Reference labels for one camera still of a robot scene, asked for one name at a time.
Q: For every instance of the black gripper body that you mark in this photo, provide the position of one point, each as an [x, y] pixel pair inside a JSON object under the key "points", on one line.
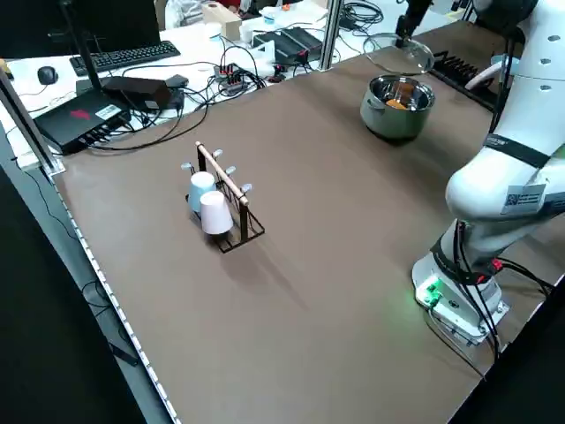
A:
{"points": [[418, 9]]}

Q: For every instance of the glass pot lid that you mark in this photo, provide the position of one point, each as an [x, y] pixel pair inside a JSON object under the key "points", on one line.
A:
{"points": [[410, 55]]}

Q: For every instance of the orange toy corn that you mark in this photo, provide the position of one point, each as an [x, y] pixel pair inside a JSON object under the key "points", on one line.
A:
{"points": [[395, 103]]}

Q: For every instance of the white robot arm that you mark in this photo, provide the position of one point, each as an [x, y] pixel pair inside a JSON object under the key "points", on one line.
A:
{"points": [[485, 194]]}

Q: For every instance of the white plate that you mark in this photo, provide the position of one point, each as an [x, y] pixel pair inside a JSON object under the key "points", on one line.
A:
{"points": [[481, 77]]}

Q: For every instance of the light blue plate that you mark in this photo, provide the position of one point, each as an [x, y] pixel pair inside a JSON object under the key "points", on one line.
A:
{"points": [[499, 59]]}

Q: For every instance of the stainless steel pot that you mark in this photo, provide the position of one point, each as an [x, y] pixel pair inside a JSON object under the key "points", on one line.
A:
{"points": [[388, 123]]}

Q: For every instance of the black slotted dish rack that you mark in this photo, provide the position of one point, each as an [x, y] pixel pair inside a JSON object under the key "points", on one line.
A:
{"points": [[459, 70]]}

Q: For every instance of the black finned device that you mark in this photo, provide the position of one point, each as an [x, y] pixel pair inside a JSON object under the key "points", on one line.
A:
{"points": [[291, 42]]}

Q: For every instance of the cardboard box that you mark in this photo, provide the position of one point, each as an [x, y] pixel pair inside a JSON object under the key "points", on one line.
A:
{"points": [[223, 17]]}

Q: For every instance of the grey USB hub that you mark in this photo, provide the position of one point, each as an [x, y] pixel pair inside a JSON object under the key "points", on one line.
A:
{"points": [[229, 77]]}

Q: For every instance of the small white cup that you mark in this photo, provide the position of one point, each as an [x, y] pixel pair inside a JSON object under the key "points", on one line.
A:
{"points": [[212, 32]]}

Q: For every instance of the light blue cup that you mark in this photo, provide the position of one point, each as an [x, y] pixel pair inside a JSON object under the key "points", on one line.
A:
{"points": [[198, 190]]}

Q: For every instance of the pale pink cup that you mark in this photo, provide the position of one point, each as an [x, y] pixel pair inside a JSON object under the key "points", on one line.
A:
{"points": [[215, 214]]}

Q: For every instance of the plain black box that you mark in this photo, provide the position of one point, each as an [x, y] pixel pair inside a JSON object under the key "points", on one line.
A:
{"points": [[137, 90]]}

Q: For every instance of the black keyboard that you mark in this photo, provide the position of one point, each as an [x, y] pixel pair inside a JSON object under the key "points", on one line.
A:
{"points": [[128, 55]]}

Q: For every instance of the black monitor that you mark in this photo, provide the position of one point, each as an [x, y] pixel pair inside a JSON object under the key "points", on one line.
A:
{"points": [[110, 22]]}

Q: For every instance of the black stand pole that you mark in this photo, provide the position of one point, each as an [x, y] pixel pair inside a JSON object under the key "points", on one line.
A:
{"points": [[81, 44]]}

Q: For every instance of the black box with red logo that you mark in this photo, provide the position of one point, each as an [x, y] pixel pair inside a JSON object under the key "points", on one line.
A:
{"points": [[75, 121]]}

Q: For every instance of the black computer mouse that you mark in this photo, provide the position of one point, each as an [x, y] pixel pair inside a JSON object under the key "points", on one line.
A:
{"points": [[47, 75]]}

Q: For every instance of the aluminium post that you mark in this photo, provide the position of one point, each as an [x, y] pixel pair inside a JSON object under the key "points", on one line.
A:
{"points": [[331, 31]]}

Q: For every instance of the aluminium frame rail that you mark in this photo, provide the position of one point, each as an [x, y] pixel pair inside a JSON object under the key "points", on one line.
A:
{"points": [[26, 123]]}

